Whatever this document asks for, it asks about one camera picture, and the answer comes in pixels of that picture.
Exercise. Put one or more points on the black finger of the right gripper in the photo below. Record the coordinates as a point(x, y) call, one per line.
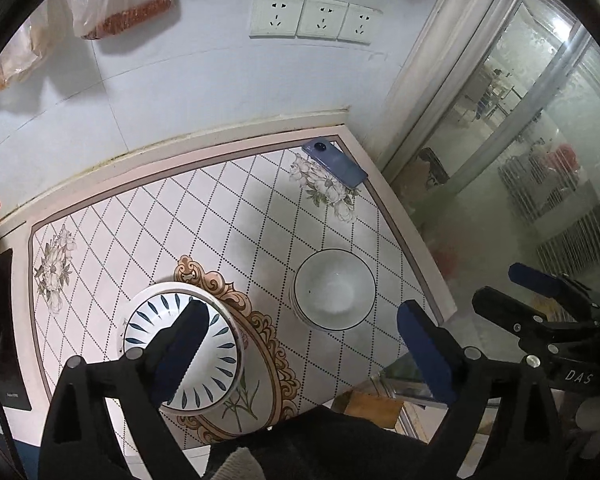
point(519, 319)
point(577, 299)

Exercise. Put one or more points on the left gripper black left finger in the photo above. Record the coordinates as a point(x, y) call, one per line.
point(150, 376)

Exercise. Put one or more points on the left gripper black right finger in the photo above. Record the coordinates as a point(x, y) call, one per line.
point(461, 378)

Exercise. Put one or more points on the white plate blue leaf pattern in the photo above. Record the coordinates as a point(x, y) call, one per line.
point(196, 355)

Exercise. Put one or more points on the white plate grey flower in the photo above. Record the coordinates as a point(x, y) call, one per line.
point(256, 401)

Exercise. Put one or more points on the white bowl gold rim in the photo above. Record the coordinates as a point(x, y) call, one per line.
point(333, 290)

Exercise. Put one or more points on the white gloved right hand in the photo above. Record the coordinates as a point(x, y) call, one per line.
point(588, 420)

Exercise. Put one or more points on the wooden stool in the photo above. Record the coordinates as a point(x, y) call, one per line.
point(382, 411)

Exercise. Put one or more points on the black induction cooker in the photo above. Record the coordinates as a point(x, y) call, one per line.
point(13, 392)

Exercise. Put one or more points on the glass sliding door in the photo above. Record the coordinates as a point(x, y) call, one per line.
point(503, 164)

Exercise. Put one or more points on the patterned table mat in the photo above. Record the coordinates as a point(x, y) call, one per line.
point(237, 222)

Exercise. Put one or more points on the blue smartphone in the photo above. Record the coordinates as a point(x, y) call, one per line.
point(337, 163)

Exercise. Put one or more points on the clear plastic bag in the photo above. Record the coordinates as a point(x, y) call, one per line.
point(32, 43)

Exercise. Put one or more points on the white triple wall socket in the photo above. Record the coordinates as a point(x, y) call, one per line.
point(331, 20)

